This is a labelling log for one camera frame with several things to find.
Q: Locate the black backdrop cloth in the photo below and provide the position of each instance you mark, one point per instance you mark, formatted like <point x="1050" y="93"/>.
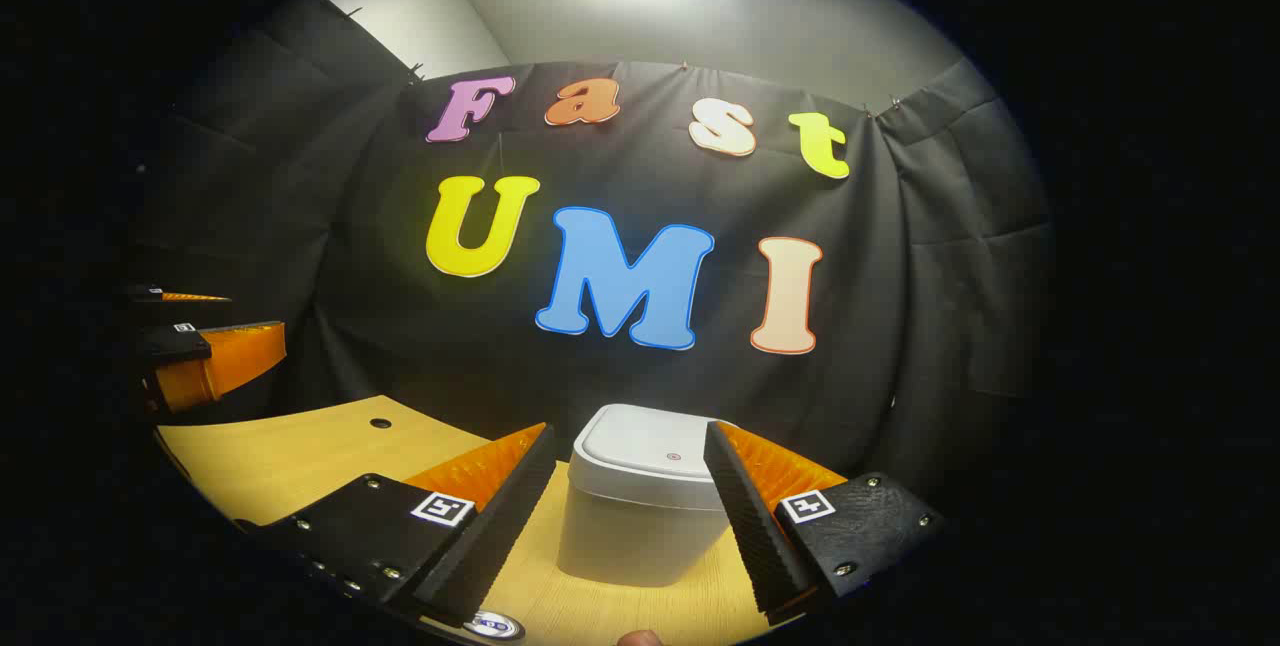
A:
<point x="400" y="346"/>

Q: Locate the white desktop garbage bin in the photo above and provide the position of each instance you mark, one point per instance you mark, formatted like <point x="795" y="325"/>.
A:
<point x="640" y="526"/>

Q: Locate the wooden desktop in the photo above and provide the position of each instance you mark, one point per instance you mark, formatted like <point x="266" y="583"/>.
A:
<point x="300" y="456"/>

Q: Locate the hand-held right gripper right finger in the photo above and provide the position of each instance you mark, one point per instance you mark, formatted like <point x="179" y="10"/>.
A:
<point x="760" y="546"/>

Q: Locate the pop can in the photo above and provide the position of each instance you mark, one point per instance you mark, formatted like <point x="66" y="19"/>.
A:
<point x="493" y="625"/>

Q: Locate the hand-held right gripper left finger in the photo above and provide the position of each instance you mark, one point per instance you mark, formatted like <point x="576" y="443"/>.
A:
<point x="500" y="536"/>

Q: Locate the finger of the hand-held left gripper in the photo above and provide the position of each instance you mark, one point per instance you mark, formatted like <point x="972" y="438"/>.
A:
<point x="230" y="356"/>
<point x="175" y="296"/>

